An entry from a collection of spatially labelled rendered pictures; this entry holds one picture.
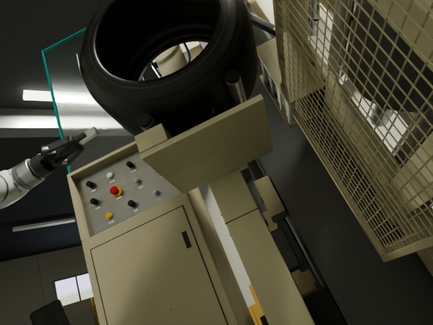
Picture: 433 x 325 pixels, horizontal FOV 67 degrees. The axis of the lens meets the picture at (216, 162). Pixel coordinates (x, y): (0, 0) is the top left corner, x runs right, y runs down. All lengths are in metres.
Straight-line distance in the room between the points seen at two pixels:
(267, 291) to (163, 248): 0.54
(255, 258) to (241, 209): 0.17
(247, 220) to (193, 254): 0.36
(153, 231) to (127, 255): 0.15
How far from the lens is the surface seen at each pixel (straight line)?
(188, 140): 0.91
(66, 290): 9.68
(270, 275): 1.13
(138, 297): 1.52
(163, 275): 1.47
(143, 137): 0.94
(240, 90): 0.99
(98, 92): 1.10
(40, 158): 1.21
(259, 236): 1.15
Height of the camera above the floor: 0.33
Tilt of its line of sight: 25 degrees up
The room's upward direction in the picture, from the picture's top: 24 degrees counter-clockwise
